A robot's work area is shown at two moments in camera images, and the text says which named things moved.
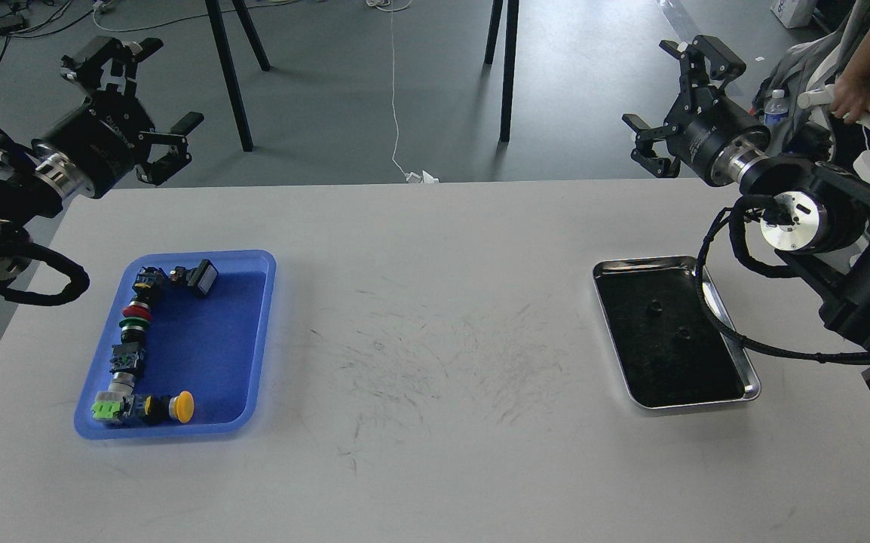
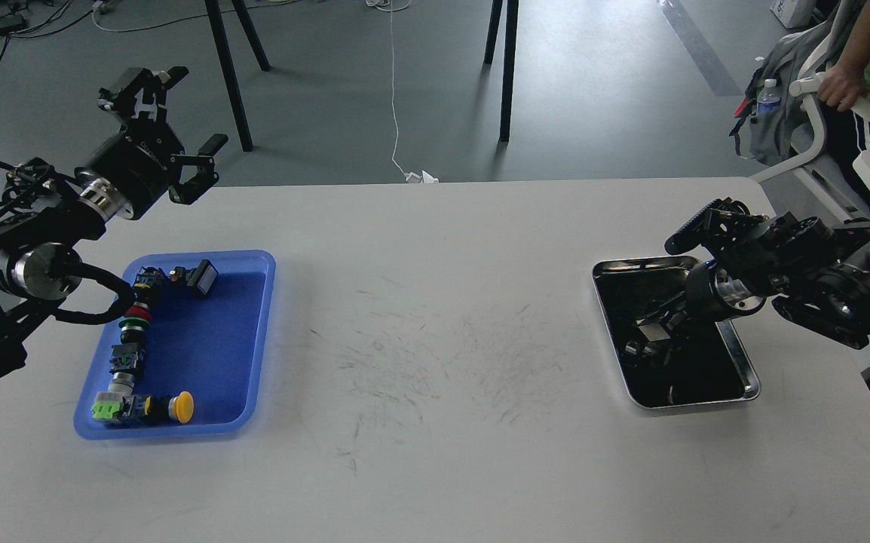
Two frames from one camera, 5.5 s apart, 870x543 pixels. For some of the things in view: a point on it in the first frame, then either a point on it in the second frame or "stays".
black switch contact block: x=127 y=357 stays
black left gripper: x=88 y=148 -> x=133 y=172
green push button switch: x=134 y=326 stays
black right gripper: x=710 y=136 -> x=710 y=296
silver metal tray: x=671 y=353 stays
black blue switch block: x=151 y=285 stays
